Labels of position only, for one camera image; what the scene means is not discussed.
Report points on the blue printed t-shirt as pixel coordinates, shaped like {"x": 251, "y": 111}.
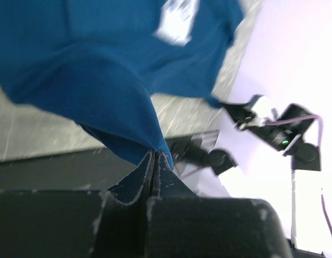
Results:
{"x": 99, "y": 62}

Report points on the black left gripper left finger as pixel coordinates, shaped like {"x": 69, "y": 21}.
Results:
{"x": 77, "y": 223}

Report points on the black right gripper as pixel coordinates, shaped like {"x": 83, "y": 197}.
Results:
{"x": 275, "y": 136}

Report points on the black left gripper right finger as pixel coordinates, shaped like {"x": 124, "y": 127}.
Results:
{"x": 181, "y": 224}

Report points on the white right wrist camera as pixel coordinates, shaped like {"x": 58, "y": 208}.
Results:
{"x": 262, "y": 107}

